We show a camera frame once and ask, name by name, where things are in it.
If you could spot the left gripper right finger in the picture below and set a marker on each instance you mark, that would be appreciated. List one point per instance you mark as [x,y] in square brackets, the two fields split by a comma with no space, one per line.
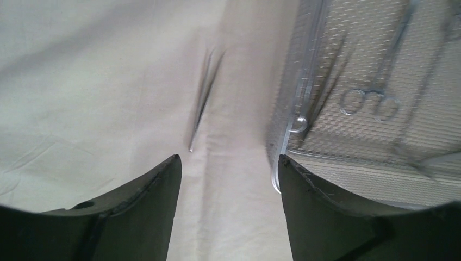
[326,222]

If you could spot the beige wrapping cloth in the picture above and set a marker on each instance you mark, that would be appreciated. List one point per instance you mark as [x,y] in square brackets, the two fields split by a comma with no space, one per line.
[97,93]

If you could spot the metal mesh instrument tray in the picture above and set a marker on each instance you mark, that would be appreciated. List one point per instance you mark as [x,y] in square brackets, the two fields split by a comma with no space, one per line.
[411,161]

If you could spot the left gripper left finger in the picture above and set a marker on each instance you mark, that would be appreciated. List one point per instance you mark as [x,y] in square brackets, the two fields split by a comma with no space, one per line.
[131,222]

